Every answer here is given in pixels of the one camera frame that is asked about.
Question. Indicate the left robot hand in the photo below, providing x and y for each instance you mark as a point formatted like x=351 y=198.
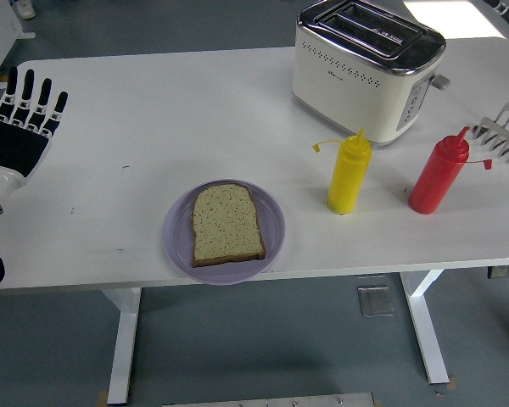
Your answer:
x=15 y=146

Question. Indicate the white chrome toaster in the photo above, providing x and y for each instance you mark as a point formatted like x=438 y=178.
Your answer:
x=343 y=93

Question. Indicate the bread slice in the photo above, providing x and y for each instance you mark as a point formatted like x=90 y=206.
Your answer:
x=227 y=224

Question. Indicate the purple plate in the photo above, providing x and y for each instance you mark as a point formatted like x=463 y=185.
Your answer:
x=275 y=224

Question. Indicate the white equipment cabinet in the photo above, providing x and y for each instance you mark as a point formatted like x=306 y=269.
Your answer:
x=0 y=25

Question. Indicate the metal toast rack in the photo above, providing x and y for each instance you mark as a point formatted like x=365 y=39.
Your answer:
x=498 y=135

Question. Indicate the person's white shoe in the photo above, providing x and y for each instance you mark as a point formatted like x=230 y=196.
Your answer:
x=25 y=8

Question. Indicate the red squeeze bottle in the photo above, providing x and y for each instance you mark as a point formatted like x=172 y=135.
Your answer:
x=434 y=182

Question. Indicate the white table leg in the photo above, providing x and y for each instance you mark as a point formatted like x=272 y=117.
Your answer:
x=426 y=330
x=125 y=339

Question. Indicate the yellow squeeze bottle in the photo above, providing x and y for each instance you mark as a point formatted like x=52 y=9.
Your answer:
x=348 y=178

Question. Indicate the table height control panel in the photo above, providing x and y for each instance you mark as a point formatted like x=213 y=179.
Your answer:
x=507 y=271

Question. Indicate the metal floor socket cover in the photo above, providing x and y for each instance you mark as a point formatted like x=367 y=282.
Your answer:
x=376 y=301

